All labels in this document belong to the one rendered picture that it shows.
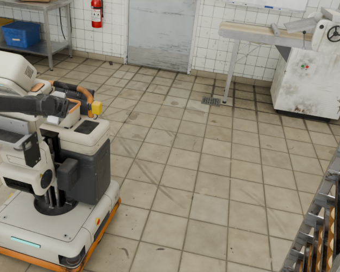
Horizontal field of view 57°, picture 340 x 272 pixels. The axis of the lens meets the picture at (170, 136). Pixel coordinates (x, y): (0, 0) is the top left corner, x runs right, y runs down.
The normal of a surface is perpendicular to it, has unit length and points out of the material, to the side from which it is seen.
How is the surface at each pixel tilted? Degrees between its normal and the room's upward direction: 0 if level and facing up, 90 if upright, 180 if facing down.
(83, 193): 90
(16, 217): 1
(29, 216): 1
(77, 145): 90
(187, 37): 90
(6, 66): 43
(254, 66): 90
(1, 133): 1
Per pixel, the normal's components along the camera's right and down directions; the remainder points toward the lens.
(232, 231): 0.10, -0.84
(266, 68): -0.19, 0.50
